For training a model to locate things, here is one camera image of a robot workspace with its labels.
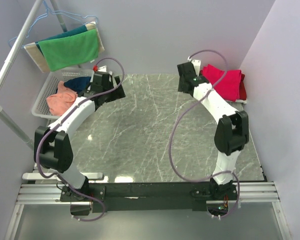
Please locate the salmon t-shirt in basket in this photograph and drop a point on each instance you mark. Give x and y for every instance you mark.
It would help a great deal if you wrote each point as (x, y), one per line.
(62, 100)

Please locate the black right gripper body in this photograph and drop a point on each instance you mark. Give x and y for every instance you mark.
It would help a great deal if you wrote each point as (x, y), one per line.
(180, 87)

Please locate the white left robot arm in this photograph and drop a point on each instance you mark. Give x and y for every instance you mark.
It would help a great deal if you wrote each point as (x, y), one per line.
(53, 152)

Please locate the dark red folded t-shirt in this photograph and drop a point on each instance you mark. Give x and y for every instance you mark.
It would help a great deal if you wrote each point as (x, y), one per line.
(242, 87)

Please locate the pink red t-shirt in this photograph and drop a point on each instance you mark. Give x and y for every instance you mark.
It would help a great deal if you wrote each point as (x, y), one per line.
(225, 82)

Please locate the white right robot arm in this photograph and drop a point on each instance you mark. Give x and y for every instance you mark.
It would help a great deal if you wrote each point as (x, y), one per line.
(232, 131)

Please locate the white laundry basket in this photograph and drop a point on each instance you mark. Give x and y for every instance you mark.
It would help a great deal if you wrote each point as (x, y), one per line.
(50, 86)

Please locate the beige hanging towel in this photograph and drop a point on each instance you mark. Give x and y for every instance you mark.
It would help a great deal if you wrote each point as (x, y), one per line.
(39, 59)

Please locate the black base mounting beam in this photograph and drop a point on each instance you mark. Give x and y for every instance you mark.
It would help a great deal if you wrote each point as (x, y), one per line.
(136, 196)

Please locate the white folded t-shirt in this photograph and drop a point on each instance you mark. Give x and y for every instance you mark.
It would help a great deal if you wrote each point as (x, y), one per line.
(241, 101)

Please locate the white clothes rack pole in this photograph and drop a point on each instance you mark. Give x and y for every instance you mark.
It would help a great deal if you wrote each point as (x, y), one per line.
(23, 82)

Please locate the green hanging towel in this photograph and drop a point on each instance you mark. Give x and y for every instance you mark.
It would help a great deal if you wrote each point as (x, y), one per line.
(72, 50)

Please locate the navy t-shirt in basket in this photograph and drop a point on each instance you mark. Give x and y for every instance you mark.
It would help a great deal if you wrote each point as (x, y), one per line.
(78, 84)

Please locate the teal hanging towel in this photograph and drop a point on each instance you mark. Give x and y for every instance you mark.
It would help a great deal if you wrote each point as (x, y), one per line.
(60, 35)

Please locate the aluminium rail frame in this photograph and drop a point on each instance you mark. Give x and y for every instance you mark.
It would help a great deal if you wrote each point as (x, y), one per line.
(39, 214)

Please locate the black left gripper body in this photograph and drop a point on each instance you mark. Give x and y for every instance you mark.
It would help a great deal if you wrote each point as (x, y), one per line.
(117, 94)

